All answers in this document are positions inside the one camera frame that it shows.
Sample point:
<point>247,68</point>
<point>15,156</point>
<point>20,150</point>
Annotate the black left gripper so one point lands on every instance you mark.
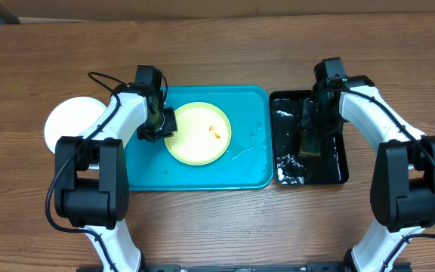
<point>169,131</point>

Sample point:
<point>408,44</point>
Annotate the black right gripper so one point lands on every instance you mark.
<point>310,125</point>

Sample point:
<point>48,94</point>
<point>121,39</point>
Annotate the green yellow sponge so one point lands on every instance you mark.
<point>309,144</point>

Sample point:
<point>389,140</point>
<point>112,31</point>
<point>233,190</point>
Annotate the yellow plate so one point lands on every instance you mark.
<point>203,134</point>

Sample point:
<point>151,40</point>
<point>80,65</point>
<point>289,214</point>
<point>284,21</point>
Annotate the white plate with stain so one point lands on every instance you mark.
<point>70,118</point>

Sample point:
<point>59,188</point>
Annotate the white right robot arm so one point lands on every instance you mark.
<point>402,194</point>

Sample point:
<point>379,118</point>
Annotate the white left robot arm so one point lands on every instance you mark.
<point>90,192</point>

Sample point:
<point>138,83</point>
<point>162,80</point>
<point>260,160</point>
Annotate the black plastic tray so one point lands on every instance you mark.
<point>291,168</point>

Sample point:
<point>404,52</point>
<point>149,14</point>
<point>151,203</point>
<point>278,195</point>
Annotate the teal plastic tray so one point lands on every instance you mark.
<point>246,164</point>

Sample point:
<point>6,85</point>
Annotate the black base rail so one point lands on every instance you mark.
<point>315,266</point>

